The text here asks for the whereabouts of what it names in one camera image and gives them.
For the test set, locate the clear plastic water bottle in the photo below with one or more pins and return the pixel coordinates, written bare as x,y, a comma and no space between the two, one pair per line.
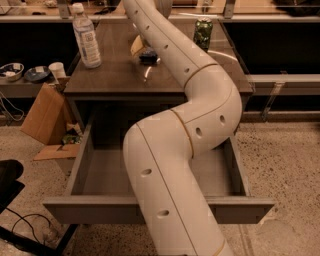
85,37

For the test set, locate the green soda can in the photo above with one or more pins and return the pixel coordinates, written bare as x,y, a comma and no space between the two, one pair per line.
202,33

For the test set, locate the white paper cup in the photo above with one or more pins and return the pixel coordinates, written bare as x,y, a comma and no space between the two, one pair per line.
57,69

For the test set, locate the dark blue rxbar wrapper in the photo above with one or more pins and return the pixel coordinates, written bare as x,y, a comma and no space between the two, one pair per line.
148,57

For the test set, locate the grey cabinet with top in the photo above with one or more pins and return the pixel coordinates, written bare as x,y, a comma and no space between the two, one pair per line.
121,79

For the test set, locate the snack packets in box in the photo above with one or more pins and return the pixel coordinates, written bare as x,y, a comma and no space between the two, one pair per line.
73,134

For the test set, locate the dark blue bowl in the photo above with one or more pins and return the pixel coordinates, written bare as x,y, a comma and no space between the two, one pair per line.
37,74

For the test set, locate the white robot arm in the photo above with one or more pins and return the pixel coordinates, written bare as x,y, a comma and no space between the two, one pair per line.
158,149

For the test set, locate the blue white bowl left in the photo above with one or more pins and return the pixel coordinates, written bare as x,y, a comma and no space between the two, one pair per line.
12,71

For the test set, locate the open grey top drawer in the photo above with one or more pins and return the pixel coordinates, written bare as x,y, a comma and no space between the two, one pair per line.
99,191

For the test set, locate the brown cardboard box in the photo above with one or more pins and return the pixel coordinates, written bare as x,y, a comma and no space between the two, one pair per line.
49,121

